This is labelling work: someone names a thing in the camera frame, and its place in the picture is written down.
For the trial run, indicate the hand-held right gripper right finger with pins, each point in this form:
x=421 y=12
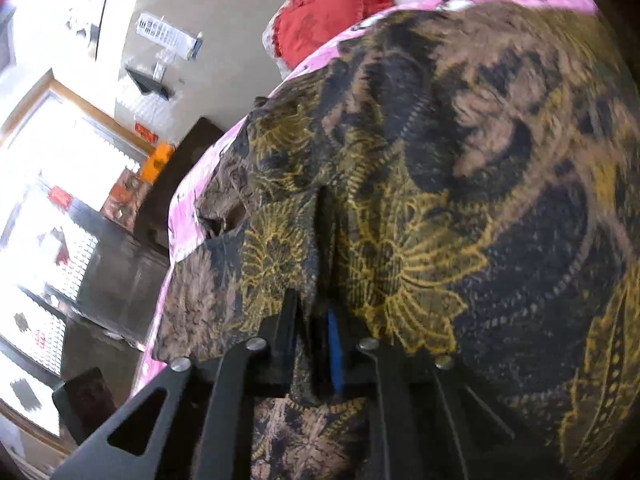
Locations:
x=334 y=355

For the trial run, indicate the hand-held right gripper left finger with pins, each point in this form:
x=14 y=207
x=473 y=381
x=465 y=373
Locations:
x=279 y=352

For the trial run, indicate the brown floral patterned garment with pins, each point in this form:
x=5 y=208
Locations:
x=450 y=185

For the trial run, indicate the pink penguin print blanket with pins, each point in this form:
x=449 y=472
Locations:
x=200 y=180

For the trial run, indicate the brown printed box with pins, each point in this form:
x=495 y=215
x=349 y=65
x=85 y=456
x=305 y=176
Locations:
x=125 y=195

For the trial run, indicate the orange plastic basin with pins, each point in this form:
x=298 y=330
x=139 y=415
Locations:
x=157 y=160

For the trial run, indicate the dark wooden cabinet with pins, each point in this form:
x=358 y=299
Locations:
x=195 y=140

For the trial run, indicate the red paper door decoration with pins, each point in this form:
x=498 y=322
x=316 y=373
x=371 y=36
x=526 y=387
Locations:
x=61 y=196

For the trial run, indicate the metal lattice door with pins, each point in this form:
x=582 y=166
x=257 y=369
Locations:
x=50 y=160

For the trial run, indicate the dark hanging cloth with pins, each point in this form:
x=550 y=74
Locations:
x=150 y=82

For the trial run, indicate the red heart pillow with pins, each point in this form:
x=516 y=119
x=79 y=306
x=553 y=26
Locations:
x=325 y=15

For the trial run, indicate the red paper wall decoration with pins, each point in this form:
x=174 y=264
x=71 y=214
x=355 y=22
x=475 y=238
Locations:
x=145 y=131

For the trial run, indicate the wooden door frame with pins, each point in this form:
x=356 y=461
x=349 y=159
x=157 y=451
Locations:
x=100 y=111

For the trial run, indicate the white wall calendar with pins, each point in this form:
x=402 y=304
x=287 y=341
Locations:
x=160 y=27

